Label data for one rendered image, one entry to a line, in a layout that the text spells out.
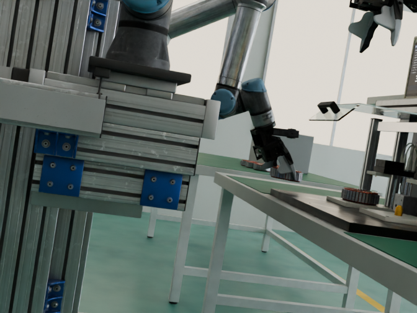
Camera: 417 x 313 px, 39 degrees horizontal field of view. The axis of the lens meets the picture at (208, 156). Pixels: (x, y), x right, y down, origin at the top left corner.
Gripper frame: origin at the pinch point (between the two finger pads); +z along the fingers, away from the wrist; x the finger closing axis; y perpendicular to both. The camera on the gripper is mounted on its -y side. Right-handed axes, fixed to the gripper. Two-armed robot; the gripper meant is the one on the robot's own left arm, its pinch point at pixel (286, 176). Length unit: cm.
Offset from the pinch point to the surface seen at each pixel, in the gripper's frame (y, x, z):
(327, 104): -4.0, 28.8, -25.4
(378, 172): -12.4, 32.8, -0.8
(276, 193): 11.9, 12.4, -1.0
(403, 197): -15.4, 37.3, 8.3
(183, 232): 8, -108, 45
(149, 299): 37, -115, 73
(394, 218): 7, 60, 0
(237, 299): 11, -58, 65
